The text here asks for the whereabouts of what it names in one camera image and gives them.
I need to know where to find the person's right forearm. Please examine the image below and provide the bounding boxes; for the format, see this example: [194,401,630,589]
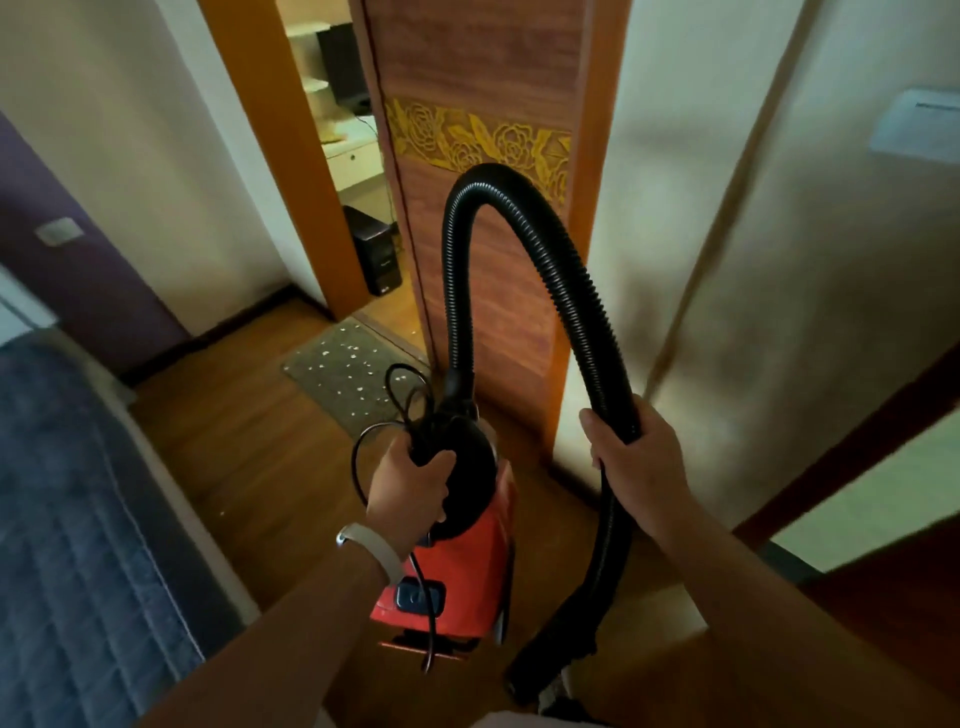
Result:
[659,502,960,728]

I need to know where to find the orange wooden door frame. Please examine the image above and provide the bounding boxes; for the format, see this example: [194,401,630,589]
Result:
[196,0,635,460]

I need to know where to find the person's left forearm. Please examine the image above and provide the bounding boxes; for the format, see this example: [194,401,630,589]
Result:
[134,551,393,728]

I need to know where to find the person's left hand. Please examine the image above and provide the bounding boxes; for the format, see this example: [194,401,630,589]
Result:
[365,433,457,560]

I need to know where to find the white wrist watch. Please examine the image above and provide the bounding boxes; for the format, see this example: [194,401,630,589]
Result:
[335,522,406,588]

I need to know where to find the black vacuum hose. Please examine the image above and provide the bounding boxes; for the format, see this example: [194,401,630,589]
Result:
[369,162,643,706]

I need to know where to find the white sneaker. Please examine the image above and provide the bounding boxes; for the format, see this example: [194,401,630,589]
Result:
[536,665,577,714]

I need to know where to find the grey-green shaggy door mat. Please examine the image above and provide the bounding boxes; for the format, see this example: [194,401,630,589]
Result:
[281,316,433,440]

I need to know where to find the white bed frame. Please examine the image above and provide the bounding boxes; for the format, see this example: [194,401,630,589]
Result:
[0,262,264,628]

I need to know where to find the black monitor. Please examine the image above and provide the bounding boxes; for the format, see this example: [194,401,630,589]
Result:
[316,22,373,118]

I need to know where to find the metal door threshold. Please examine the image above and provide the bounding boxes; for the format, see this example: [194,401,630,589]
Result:
[352,311,433,363]

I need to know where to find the white wall socket with switch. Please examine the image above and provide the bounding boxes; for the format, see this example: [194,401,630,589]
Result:
[33,217,85,249]

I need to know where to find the white desk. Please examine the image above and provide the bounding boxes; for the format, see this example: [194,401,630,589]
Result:
[322,112,395,226]

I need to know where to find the dark blue quilted mattress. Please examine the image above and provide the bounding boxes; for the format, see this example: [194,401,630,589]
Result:
[0,341,245,728]

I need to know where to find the dark wooden door gold pattern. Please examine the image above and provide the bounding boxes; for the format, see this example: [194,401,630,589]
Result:
[348,0,594,451]

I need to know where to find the person's right hand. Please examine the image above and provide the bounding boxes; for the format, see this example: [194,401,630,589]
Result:
[578,395,695,549]

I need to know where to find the black computer tower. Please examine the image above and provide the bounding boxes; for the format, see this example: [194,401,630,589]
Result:
[342,204,404,298]

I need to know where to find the white paper scraps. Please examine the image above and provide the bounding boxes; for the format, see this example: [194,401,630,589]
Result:
[311,333,421,399]

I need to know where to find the black power cord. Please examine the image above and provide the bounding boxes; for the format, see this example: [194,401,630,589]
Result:
[350,363,440,675]

